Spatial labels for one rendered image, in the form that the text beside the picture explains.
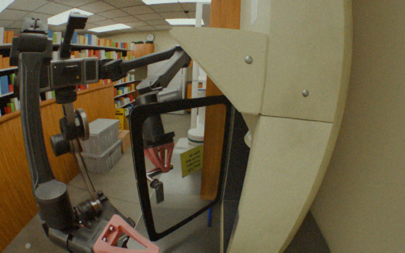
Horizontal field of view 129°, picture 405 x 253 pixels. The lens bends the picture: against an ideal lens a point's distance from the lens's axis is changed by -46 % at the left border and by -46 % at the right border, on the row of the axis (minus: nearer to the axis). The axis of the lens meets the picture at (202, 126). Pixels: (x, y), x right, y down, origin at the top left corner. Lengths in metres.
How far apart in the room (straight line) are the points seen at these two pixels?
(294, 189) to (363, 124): 0.42
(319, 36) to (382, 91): 0.40
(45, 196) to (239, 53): 0.32
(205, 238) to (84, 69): 0.99
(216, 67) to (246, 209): 0.22
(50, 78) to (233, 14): 0.88
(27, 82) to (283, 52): 0.45
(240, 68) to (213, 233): 0.56
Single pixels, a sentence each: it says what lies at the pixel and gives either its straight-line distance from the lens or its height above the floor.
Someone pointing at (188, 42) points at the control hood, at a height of 1.49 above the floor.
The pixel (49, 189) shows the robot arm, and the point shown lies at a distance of 0.32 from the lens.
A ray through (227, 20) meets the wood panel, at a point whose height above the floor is 1.62.
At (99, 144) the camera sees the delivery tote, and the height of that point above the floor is 0.48.
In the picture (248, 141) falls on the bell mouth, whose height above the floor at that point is 1.32.
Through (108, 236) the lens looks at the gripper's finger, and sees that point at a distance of 0.26.
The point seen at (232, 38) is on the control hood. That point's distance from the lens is 0.21.
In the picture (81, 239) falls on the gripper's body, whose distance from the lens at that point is 0.32.
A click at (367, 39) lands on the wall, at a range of 0.70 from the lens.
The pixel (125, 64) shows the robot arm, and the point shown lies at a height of 1.47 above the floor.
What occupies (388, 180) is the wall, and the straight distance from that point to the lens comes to 0.59.
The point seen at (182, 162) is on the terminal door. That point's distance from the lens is 0.45.
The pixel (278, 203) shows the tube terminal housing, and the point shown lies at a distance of 0.31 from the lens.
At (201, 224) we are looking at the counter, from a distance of 0.68.
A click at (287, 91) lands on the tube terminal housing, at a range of 0.23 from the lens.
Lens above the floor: 1.46
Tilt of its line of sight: 19 degrees down
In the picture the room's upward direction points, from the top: 3 degrees clockwise
